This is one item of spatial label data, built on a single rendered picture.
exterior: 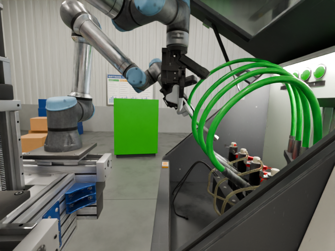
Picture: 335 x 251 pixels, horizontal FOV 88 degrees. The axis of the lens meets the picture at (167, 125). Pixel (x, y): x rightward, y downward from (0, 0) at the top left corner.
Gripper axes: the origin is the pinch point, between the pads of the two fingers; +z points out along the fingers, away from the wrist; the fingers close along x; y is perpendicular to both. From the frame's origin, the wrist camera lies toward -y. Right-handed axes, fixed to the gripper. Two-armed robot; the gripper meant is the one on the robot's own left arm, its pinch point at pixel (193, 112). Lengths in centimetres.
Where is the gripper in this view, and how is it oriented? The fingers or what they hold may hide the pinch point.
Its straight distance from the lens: 73.1
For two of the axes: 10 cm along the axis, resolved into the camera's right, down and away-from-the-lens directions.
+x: -5.7, -1.3, -8.1
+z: 4.4, 7.9, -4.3
